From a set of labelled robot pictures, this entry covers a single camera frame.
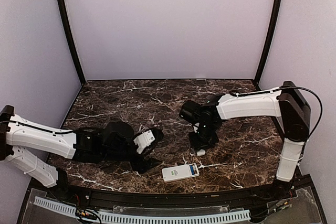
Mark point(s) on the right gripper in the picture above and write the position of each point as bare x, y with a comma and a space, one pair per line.
197, 145

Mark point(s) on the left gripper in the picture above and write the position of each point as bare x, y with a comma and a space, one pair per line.
143, 165

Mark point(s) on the white battery cover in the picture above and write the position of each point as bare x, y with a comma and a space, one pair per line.
201, 152

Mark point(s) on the white remote control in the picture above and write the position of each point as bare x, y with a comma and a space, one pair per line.
175, 173

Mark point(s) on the blue battery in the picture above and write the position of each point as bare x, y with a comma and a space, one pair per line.
193, 169

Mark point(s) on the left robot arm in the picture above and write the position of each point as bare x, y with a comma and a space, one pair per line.
116, 142

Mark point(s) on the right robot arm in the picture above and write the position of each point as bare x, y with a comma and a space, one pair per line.
286, 102

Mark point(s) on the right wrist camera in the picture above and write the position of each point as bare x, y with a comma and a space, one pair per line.
195, 127

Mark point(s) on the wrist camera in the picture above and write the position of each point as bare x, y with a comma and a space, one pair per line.
147, 138
195, 127

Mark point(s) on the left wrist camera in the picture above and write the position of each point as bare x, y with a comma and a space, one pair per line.
147, 138

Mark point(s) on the black front table rail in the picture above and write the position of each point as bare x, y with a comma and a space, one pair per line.
256, 197

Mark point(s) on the right black frame post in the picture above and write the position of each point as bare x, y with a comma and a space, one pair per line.
268, 40

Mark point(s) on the black frame post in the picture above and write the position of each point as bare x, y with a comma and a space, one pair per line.
268, 40
70, 41

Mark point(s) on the left black frame post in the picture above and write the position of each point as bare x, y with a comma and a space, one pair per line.
70, 41

